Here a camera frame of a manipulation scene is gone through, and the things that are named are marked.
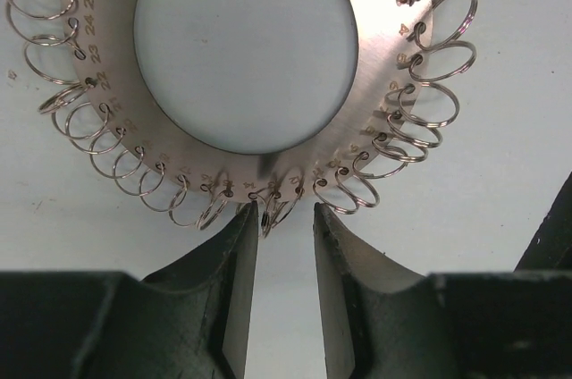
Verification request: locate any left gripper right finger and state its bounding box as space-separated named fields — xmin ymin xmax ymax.
xmin=314 ymin=204 xmax=571 ymax=378

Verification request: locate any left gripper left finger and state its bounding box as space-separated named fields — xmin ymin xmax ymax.
xmin=1 ymin=203 xmax=258 ymax=378

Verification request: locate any metal disc with keyrings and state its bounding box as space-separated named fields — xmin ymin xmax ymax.
xmin=1 ymin=0 xmax=478 ymax=234

